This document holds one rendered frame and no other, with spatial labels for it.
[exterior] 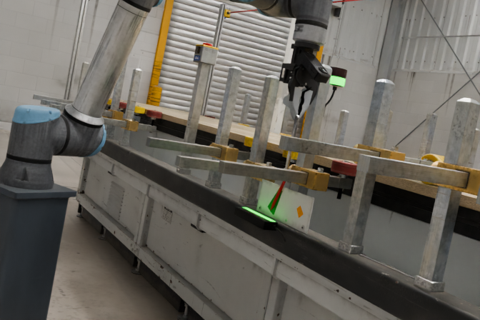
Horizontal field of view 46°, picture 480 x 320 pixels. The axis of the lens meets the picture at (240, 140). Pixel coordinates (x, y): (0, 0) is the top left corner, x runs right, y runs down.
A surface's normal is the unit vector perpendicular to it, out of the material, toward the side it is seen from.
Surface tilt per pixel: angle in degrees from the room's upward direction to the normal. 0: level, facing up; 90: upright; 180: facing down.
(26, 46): 90
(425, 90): 90
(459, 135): 90
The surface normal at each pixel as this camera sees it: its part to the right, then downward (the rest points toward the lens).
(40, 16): 0.46, 0.14
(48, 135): 0.80, 0.18
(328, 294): -0.84, -0.14
